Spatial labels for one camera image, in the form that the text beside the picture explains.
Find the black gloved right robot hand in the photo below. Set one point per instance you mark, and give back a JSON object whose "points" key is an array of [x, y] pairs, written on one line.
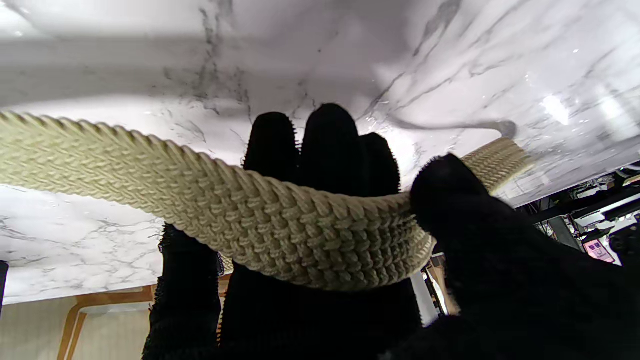
{"points": [[500, 280]]}

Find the beige woven belt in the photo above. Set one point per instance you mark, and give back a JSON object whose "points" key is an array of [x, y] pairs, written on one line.
{"points": [[250, 220]]}

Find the black storage box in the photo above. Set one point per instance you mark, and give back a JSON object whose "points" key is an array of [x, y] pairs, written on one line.
{"points": [[2, 287]]}

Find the printed room scene backdrop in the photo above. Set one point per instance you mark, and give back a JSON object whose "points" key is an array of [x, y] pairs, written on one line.
{"points": [[30, 330]]}

